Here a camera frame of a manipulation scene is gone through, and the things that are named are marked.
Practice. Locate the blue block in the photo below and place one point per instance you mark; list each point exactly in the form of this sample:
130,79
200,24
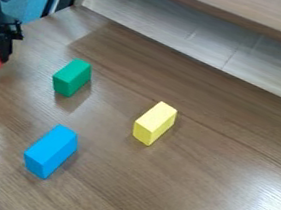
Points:
49,151

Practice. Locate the yellow block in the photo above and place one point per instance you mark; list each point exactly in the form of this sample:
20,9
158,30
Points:
153,123

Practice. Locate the green block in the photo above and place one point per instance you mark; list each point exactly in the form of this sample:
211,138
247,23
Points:
71,77

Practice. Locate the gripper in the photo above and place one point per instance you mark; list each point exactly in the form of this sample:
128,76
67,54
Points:
0,28

